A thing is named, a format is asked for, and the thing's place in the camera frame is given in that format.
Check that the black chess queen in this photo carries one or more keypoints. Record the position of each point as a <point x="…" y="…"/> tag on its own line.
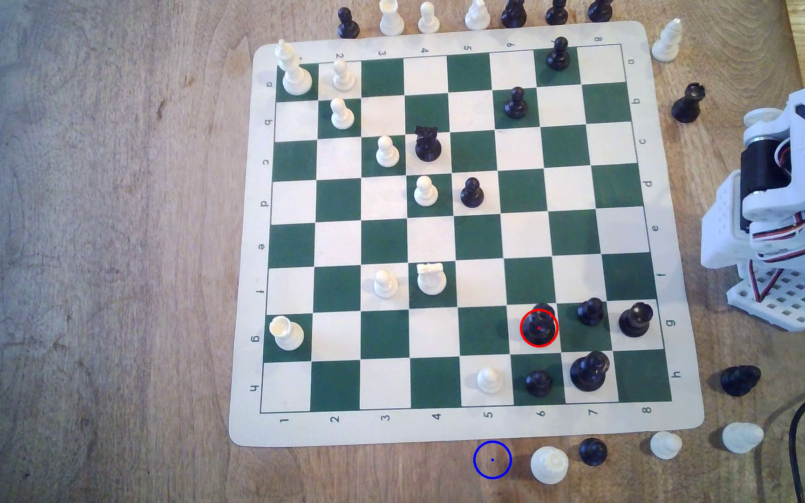
<point x="539" y="326"/>

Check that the green white chess mat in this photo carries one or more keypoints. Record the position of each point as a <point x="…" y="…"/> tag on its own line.
<point x="388" y="241"/>

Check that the white chess pawn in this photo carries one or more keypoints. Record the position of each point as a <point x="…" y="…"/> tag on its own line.
<point x="489" y="380"/>
<point x="387" y="152"/>
<point x="385" y="284"/>
<point x="428" y="21"/>
<point x="665" y="446"/>
<point x="425" y="192"/>
<point x="341" y="115"/>
<point x="343" y="77"/>

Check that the white chess knight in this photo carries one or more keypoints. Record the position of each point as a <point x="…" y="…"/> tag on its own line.
<point x="432" y="279"/>
<point x="742" y="438"/>

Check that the black chess pawn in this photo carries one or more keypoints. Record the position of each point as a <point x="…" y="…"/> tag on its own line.
<point x="592" y="452"/>
<point x="348" y="26"/>
<point x="556" y="12"/>
<point x="539" y="383"/>
<point x="472" y="194"/>
<point x="599" y="10"/>
<point x="590" y="312"/>
<point x="515" y="105"/>
<point x="557" y="56"/>

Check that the black chess knight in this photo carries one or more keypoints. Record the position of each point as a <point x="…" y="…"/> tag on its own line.
<point x="427" y="144"/>
<point x="739" y="381"/>

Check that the white chess rook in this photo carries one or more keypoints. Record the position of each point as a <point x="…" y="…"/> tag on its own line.
<point x="286" y="333"/>

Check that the white chess king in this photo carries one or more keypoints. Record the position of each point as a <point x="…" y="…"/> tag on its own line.
<point x="294" y="73"/>

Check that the black chess king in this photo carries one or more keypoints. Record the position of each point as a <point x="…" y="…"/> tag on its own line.
<point x="589" y="371"/>

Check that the white chess bishop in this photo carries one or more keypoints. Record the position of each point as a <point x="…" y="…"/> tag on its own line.
<point x="667" y="43"/>
<point x="391" y="19"/>
<point x="476" y="17"/>

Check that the black chess rook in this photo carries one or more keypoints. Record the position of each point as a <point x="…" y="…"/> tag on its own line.
<point x="635" y="320"/>
<point x="687" y="105"/>

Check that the white chess queen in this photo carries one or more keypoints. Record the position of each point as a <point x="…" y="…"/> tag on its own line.
<point x="549" y="465"/>

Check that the black chess bishop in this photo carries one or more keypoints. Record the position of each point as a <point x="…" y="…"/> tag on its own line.
<point x="513" y="14"/>

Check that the white grid base plate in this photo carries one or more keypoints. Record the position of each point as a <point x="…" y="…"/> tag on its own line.
<point x="790" y="297"/>

